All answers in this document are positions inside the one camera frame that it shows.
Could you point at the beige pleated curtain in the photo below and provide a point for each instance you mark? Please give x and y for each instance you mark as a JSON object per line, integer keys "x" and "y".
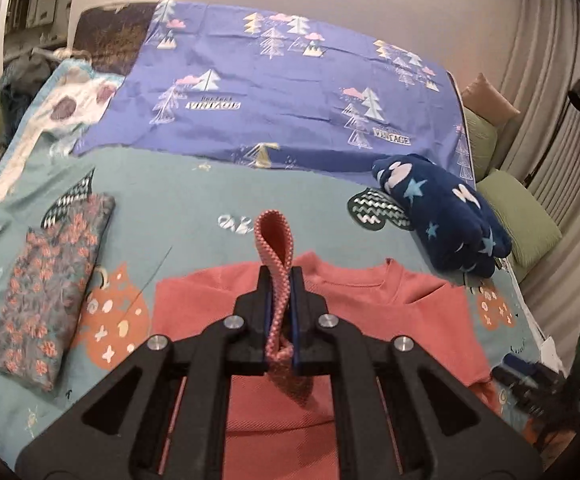
{"x": 555, "y": 25}

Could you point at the teal printed quilt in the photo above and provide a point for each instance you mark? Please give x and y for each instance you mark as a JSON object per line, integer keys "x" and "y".
{"x": 195, "y": 195}

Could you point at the navy star print garment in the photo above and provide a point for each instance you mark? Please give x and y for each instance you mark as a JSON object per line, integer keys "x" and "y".
{"x": 445, "y": 210}

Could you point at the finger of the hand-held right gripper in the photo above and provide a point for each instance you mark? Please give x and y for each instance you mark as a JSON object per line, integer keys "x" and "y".
{"x": 525, "y": 382}
{"x": 520, "y": 361}

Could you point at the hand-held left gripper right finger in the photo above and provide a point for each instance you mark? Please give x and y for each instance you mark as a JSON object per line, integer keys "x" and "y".
{"x": 295, "y": 310}

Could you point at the green pillow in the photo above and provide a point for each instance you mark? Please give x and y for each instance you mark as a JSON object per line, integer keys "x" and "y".
{"x": 480, "y": 145}
{"x": 517, "y": 215}

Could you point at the salmon pink shirt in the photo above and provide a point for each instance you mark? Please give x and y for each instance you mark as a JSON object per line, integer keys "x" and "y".
{"x": 420, "y": 320}

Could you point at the folded floral cloth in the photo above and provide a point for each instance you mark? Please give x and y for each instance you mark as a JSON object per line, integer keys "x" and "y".
{"x": 45, "y": 300}

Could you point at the dark clothes pile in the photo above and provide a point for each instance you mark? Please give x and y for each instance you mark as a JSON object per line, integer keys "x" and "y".
{"x": 25, "y": 85}

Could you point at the tan pillow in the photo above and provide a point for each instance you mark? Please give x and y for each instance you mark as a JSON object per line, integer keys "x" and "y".
{"x": 487, "y": 97}

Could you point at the brown patterned blanket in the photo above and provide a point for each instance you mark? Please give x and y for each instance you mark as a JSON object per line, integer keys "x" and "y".
{"x": 112, "y": 35}

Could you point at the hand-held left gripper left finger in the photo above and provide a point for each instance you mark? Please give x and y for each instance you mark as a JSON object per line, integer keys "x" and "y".
{"x": 266, "y": 305}

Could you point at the blue tree print sheet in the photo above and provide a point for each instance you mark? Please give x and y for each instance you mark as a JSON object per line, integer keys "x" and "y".
{"x": 270, "y": 100}

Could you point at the white shelf unit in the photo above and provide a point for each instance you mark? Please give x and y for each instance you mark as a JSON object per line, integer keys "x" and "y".
{"x": 35, "y": 5}

